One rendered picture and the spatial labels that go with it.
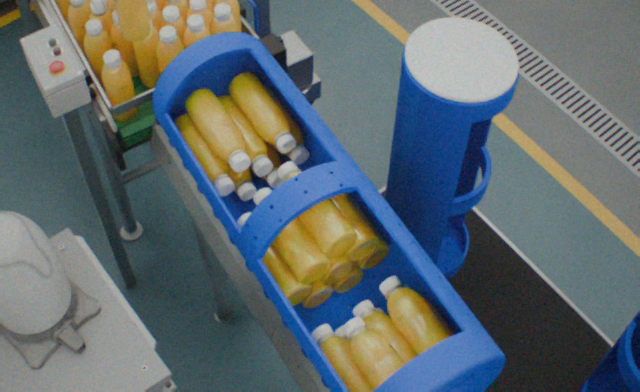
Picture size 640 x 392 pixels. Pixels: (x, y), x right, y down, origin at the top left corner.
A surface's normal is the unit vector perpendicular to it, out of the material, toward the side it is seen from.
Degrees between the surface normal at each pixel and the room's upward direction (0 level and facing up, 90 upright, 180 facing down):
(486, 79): 0
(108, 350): 0
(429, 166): 90
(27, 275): 71
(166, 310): 0
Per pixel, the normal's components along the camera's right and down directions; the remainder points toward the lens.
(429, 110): -0.58, 0.65
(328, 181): 0.19, -0.65
